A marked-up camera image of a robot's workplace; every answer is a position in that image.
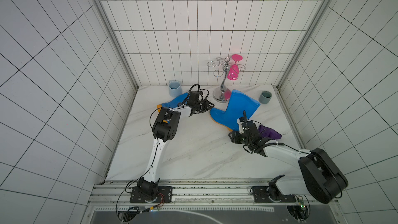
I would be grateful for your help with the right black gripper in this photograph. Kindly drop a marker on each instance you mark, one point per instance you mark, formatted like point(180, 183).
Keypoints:
point(245, 126)

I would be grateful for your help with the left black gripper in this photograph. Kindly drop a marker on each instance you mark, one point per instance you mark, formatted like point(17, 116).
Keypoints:
point(207, 106)

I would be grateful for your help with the purple cloth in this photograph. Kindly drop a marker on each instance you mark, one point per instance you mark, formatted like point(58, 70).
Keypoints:
point(269, 133)

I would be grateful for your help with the blue rubber boot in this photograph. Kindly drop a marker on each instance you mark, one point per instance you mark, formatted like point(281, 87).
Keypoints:
point(176, 103)
point(238, 103)

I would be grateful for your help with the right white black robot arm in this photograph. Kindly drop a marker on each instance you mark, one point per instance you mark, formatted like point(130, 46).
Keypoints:
point(319, 176)

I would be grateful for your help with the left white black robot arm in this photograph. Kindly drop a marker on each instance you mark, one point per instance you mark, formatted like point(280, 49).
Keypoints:
point(165, 128)

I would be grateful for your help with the chrome glass holder stand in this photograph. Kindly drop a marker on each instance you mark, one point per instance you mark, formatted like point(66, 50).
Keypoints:
point(222, 94)

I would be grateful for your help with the pink wine glass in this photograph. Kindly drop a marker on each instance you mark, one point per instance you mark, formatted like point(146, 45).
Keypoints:
point(234, 68)

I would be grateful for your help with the light blue mug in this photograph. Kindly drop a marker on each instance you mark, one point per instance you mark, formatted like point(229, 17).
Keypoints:
point(175, 89)

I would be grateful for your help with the grey-teal cup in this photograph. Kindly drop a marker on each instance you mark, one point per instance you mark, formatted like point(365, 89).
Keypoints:
point(265, 97)

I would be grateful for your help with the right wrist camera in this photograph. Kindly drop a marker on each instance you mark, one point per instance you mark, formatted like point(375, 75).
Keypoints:
point(242, 125)

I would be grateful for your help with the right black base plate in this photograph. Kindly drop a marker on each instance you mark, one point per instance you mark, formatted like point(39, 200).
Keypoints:
point(266, 194)

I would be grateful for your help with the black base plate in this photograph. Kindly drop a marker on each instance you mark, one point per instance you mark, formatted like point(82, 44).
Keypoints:
point(266, 194)
point(164, 194)

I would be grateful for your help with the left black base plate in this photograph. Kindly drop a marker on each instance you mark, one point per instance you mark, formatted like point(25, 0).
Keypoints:
point(164, 194)

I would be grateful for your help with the aluminium mounting rail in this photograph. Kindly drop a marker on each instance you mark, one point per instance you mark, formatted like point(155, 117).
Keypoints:
point(192, 195)

